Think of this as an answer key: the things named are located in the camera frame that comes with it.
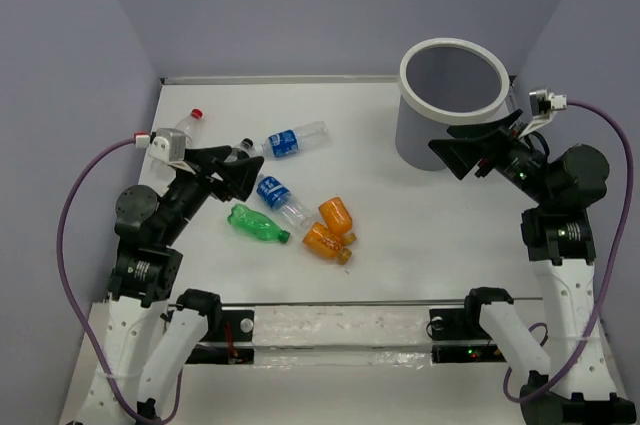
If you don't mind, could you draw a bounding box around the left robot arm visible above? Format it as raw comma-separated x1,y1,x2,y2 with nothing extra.
56,141,264,424

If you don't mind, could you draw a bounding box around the green plastic bottle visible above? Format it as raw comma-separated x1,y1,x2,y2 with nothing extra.
227,203,290,244

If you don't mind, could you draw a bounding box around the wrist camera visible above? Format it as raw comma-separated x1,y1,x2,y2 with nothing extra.
148,128,188,164
520,88,568,138

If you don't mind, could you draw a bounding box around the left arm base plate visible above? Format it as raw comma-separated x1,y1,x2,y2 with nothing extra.
186,309,255,365

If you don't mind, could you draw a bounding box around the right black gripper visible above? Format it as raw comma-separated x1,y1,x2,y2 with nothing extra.
429,108,556,207

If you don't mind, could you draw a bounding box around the orange bottle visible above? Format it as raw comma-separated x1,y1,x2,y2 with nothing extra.
302,222,352,265
318,197,357,245

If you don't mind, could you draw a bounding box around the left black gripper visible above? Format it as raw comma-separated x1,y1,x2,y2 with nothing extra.
160,144,266,242

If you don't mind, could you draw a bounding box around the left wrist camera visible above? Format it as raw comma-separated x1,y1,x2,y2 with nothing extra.
148,128,188,164

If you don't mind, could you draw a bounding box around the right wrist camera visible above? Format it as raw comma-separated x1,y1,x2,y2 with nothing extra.
520,88,568,138

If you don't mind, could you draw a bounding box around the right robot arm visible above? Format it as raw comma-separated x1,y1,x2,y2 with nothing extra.
429,112,638,424

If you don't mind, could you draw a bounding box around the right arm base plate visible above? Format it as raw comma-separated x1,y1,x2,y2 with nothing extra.
425,308,505,364

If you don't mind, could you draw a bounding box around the blue label bottle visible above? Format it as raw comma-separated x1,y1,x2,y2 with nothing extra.
256,174,314,233
255,121,331,159

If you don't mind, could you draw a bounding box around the red label water bottle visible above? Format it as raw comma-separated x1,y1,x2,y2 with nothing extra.
150,108,204,180

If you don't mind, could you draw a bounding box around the white round bin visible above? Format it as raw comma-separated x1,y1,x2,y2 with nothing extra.
395,38,510,171

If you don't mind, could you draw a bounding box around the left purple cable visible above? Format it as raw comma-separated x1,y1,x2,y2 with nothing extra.
56,133,184,421

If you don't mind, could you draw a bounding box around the black cap clear bottle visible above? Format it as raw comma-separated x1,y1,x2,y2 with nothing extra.
224,138,256,163

